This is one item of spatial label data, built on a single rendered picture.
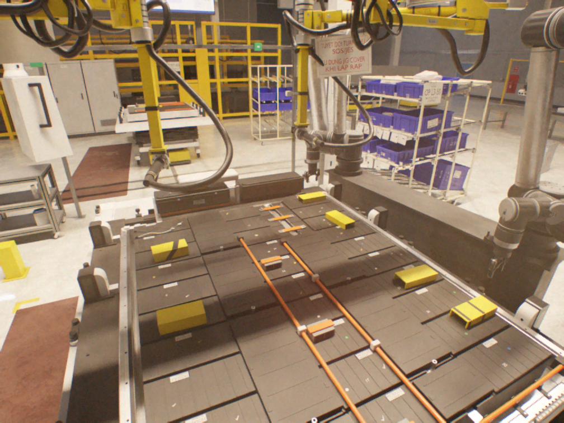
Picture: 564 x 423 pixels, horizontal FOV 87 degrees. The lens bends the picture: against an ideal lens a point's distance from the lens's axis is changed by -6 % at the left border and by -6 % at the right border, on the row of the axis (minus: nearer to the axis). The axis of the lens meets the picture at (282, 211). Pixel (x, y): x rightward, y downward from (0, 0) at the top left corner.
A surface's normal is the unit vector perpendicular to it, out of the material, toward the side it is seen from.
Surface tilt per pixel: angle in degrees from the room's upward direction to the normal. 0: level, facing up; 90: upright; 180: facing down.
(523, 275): 90
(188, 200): 90
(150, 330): 0
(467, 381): 0
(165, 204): 90
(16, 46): 90
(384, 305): 0
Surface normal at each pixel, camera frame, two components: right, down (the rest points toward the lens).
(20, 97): 0.76, 0.28
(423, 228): -0.86, 0.22
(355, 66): -0.32, 0.40
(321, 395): 0.00, -0.90
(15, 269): 0.41, 0.39
